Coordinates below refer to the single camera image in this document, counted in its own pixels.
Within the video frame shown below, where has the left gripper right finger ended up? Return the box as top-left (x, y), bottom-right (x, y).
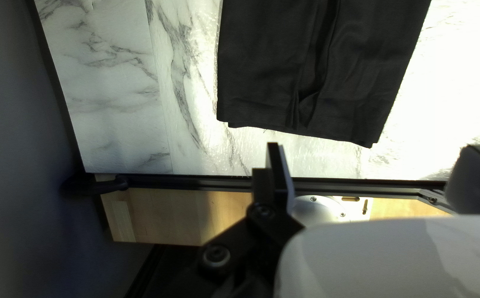
top-left (444, 144), bottom-right (480, 215)

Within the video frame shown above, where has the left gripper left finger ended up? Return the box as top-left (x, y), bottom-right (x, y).
top-left (199, 142), bottom-right (306, 298)

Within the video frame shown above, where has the black t-shirt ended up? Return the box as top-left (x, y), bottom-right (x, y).
top-left (216, 0), bottom-right (432, 149)

